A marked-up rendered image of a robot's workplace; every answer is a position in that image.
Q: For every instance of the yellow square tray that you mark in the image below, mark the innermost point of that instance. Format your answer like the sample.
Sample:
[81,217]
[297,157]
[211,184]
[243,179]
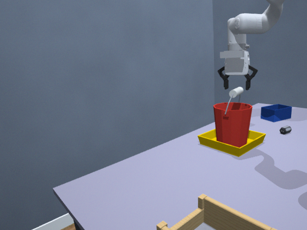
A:
[209,139]

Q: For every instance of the blue open rectangular bin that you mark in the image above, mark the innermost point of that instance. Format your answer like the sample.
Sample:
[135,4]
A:
[276,112]

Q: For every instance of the red bucket with wire handle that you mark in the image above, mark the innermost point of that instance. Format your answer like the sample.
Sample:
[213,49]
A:
[232,120]

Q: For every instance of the light wooden crate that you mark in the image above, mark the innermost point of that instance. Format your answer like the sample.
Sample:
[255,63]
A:
[213,215]

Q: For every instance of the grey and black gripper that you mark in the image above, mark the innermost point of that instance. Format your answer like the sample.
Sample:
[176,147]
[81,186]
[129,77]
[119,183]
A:
[237,66]

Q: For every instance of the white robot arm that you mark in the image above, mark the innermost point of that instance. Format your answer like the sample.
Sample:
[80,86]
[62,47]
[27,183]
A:
[247,23]

